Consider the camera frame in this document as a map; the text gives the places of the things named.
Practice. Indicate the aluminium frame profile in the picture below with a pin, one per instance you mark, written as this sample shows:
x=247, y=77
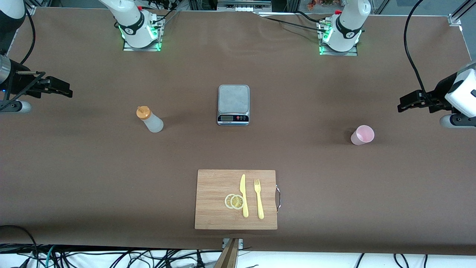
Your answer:
x=455, y=18

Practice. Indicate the orange toy food item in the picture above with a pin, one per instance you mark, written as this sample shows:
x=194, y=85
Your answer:
x=316, y=4

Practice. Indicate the wooden post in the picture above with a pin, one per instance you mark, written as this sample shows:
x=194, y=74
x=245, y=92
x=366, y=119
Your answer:
x=227, y=258

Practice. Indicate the white power strip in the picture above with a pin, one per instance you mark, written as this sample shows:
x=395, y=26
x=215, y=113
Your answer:
x=243, y=7

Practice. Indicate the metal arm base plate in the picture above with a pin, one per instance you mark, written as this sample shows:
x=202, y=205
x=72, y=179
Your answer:
x=338, y=53
x=143, y=48

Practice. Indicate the small metal bracket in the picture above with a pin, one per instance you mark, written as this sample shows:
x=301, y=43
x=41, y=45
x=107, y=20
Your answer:
x=240, y=242

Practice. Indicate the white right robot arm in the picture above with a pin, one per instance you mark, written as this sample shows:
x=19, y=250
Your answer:
x=128, y=15

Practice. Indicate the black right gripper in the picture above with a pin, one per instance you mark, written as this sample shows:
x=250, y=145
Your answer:
x=20, y=80

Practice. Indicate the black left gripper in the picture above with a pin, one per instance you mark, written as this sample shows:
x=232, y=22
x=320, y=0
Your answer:
x=438, y=93

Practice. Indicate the silver digital kitchen scale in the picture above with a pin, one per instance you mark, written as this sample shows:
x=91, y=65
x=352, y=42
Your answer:
x=233, y=98

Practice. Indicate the brown table cover sheet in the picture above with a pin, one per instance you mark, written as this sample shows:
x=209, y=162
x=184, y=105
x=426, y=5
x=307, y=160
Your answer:
x=93, y=178

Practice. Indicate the pink plastic cup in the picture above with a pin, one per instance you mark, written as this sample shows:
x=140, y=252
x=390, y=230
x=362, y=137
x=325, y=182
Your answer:
x=361, y=136

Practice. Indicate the clear sauce bottle orange cap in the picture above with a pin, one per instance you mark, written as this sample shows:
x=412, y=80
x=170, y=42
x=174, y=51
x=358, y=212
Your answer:
x=152, y=122

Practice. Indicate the lemon slice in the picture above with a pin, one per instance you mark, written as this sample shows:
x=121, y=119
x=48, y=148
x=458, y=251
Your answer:
x=227, y=201
x=237, y=202

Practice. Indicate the yellow plastic knife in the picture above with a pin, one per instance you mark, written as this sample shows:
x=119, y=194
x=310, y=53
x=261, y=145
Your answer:
x=243, y=190

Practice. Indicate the yellow plastic fork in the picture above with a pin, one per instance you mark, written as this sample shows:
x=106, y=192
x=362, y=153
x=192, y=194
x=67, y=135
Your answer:
x=260, y=206

